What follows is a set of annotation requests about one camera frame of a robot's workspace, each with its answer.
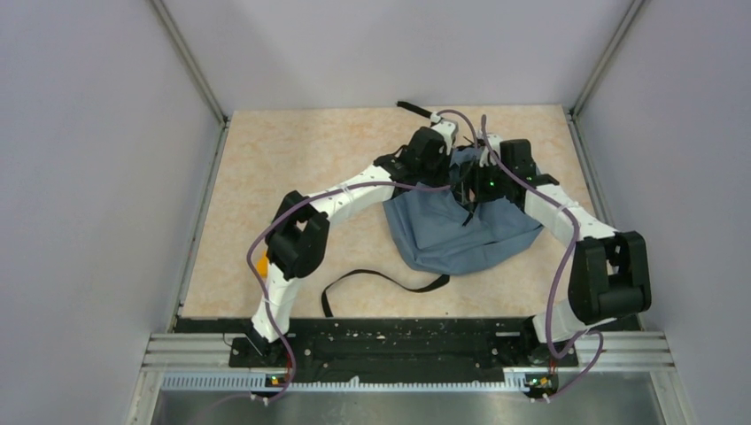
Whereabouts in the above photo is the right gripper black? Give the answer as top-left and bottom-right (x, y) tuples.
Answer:
(450, 158), (511, 205)

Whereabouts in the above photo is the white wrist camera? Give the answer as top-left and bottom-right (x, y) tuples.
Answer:
(430, 112), (458, 154)
(477, 133), (503, 167)

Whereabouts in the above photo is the aluminium front rail frame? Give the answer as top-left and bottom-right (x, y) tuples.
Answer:
(127, 327), (690, 424)

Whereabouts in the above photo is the colourful wooden block puzzle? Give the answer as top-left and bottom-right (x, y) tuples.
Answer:
(255, 251), (269, 278)

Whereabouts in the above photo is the blue grey student backpack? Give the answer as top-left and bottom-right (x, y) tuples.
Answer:
(383, 131), (543, 293)

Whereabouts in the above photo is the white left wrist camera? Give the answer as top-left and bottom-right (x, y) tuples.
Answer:
(430, 112), (458, 154)

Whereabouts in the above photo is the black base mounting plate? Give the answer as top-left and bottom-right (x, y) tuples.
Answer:
(173, 317), (640, 385)

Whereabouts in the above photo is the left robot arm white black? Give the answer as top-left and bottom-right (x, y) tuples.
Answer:
(246, 120), (458, 366)

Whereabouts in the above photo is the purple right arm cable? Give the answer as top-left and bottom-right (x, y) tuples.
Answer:
(477, 114), (606, 403)

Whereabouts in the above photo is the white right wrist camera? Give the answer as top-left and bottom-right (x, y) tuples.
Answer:
(477, 133), (503, 167)

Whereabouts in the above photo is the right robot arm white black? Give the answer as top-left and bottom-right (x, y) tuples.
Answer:
(478, 135), (652, 365)

